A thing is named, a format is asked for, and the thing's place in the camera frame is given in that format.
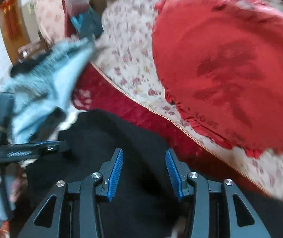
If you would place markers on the red heart-shaped pillow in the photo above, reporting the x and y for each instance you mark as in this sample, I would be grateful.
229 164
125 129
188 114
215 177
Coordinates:
221 63

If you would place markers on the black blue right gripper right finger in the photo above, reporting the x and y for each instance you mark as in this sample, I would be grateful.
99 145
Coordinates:
217 209

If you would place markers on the light blue towel clothes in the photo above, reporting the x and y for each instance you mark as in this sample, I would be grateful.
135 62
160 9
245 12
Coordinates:
48 85

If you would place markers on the red white patterned blanket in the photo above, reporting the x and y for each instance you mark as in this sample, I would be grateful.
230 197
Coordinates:
94 91

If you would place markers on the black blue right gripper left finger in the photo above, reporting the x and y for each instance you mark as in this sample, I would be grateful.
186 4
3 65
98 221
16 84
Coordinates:
72 209

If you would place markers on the black pants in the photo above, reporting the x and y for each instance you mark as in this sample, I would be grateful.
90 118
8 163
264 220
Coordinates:
144 204

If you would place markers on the floral beige quilt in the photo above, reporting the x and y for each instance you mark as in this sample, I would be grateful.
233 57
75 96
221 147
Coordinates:
125 60

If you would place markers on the teal blue bag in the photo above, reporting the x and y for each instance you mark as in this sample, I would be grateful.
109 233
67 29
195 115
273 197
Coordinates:
88 24

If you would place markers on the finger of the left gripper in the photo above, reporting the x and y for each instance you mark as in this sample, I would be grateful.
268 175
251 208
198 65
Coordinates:
28 151
48 126

